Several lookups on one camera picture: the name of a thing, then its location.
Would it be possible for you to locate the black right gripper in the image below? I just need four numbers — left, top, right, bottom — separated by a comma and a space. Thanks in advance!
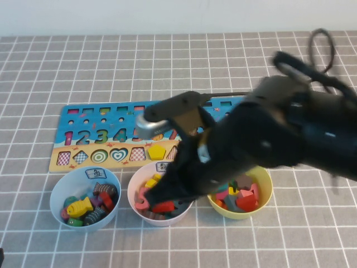
146, 103, 288, 209

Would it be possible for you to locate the red wooden number seven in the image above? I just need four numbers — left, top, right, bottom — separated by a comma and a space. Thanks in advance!
152, 201, 175, 213

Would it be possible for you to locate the pink plastic bowl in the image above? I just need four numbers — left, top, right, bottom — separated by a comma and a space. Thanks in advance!
127, 161, 196, 227

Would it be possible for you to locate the yellow wooden pentagon piece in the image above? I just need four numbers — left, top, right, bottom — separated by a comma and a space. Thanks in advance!
147, 144, 167, 160

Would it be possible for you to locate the grey wooden shape piece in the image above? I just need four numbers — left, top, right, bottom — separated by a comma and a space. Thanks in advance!
223, 194, 240, 213

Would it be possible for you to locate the brown wooden star piece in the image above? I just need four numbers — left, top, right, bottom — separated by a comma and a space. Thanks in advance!
237, 174, 253, 190

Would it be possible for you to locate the red wooden trapezoid piece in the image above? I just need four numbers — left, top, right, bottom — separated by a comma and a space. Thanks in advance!
236, 189, 259, 212

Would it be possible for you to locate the coral wooden shape piece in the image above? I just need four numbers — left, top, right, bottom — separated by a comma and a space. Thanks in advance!
249, 183, 262, 203

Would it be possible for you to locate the yellow plastic bowl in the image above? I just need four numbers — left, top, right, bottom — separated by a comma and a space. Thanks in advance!
206, 166, 273, 221

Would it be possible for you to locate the blue wooden number puzzle board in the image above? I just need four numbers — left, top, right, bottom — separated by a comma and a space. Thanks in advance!
49, 96, 246, 173

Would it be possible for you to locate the light blue plastic bowl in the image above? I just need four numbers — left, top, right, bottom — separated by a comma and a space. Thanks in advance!
49, 167, 122, 233

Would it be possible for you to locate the dark teal wooden number nine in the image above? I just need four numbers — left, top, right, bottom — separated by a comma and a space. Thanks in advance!
172, 202, 193, 218

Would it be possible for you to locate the yellow wooden number six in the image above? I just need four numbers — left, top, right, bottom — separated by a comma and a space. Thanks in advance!
144, 173, 162, 188

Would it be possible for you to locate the white paper label sticker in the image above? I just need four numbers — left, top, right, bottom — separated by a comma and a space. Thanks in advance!
156, 161, 173, 173

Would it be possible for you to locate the dark brown wooden fish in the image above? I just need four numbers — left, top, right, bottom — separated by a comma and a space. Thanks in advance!
92, 181, 118, 198

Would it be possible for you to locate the red wooden fish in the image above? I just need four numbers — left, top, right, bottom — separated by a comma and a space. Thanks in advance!
98, 192, 115, 212

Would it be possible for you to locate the dark grey wooden fish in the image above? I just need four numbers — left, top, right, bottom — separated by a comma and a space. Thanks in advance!
83, 207, 108, 226

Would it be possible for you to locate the yellow wooden fish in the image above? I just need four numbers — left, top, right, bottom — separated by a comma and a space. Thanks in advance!
66, 197, 94, 218

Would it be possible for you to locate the grey white-grid tablecloth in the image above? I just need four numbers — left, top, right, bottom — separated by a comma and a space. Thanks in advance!
0, 29, 357, 268

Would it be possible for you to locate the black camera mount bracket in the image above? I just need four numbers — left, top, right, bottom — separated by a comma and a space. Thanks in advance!
171, 107, 215, 137

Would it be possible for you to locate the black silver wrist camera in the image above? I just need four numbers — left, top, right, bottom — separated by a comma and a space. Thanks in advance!
136, 91, 203, 140

